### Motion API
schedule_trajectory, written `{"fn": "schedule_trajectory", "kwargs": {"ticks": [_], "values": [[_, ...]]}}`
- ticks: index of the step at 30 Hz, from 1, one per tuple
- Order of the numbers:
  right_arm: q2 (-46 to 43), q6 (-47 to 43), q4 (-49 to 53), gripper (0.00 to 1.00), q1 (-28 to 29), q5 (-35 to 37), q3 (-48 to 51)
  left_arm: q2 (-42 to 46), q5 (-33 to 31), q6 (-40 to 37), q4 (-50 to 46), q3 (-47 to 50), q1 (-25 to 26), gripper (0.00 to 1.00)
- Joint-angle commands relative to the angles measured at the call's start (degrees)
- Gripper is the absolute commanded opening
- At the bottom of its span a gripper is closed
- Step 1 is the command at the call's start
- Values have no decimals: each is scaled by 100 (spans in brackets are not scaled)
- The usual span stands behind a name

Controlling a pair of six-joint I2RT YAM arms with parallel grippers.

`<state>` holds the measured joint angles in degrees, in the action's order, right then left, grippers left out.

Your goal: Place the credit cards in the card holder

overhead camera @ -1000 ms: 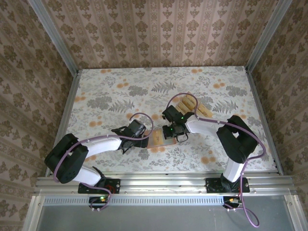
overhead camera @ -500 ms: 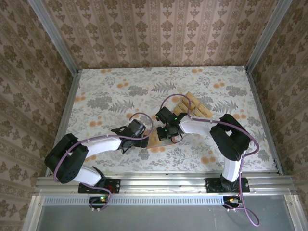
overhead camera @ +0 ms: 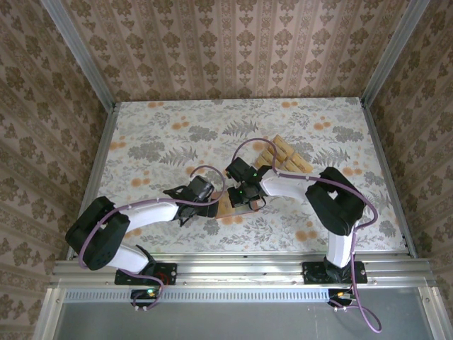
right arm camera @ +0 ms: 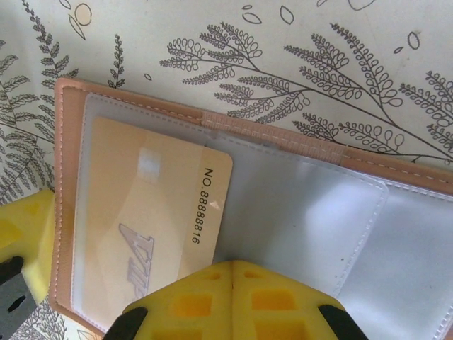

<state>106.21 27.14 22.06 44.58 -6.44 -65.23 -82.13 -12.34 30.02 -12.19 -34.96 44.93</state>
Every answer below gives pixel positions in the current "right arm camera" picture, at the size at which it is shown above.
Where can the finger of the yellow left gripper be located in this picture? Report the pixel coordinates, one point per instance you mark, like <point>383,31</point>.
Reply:
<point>32,230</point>

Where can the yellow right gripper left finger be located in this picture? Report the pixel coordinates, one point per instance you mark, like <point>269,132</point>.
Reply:
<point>191,304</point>

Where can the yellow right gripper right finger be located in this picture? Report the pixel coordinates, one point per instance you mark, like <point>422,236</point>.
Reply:
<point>276,304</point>

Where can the pink leather card holder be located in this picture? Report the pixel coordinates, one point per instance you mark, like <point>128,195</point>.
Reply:
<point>318,219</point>

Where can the gold VIP card 88888816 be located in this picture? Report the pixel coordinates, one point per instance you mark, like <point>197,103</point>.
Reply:
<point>159,198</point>

